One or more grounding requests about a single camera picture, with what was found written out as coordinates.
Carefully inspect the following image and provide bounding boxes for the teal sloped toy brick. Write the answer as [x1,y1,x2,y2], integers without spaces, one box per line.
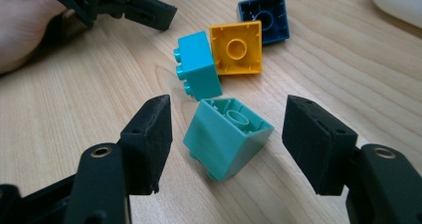
[182,98,276,182]

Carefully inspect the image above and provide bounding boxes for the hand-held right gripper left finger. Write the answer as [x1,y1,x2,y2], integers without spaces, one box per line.
[64,94,174,224]

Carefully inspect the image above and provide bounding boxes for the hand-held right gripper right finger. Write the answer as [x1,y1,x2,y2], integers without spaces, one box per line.
[282,94,422,224]

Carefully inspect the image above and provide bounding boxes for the white plastic bin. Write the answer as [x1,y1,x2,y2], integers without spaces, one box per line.
[368,0,422,30]

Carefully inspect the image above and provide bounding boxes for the orange-yellow toy brick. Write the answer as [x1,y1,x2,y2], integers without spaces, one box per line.
[208,20,263,77]

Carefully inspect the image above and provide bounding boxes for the dark blue toy brick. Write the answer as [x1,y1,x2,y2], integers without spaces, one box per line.
[237,0,291,46]

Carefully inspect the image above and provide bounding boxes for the cyan square toy brick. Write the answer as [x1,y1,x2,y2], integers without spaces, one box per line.
[172,30,223,103]

